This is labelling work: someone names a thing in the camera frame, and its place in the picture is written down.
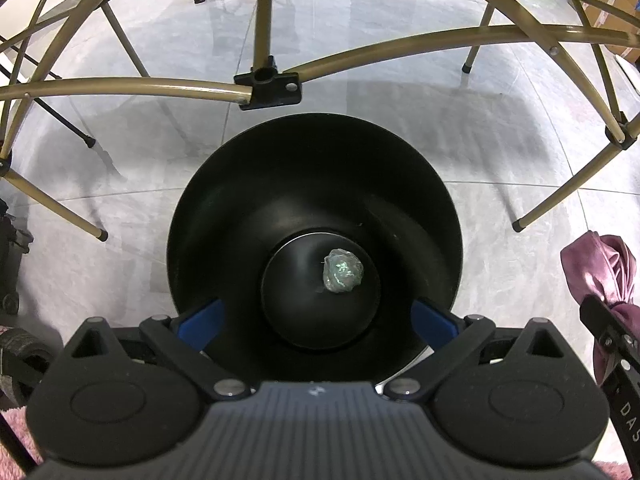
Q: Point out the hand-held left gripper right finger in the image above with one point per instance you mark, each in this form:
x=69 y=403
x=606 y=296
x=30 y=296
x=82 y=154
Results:
x=432 y=325

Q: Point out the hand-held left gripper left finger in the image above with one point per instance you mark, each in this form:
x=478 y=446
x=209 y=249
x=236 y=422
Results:
x=205 y=322

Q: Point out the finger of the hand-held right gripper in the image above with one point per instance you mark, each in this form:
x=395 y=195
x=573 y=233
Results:
x=600 y=315

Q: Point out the purple satin cloth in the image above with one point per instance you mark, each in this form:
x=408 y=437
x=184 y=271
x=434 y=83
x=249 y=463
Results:
x=610 y=270

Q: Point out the grey plastic wrap ball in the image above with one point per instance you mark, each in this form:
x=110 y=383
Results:
x=342 y=272

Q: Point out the black round trash bin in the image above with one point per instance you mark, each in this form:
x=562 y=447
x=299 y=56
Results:
x=300 y=170

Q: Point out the dark rubber wheel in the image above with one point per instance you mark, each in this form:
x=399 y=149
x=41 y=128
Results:
x=20 y=360

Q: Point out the black wheeled cart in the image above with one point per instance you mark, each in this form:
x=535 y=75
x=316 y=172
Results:
x=12 y=250

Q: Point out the pink fluffy fabric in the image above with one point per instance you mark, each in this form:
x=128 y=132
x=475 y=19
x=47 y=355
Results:
x=12 y=422

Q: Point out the tan folding camping table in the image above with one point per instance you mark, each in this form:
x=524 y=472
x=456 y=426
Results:
x=150 y=83

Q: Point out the black camera tripod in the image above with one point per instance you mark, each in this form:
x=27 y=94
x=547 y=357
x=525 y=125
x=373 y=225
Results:
x=65 y=121

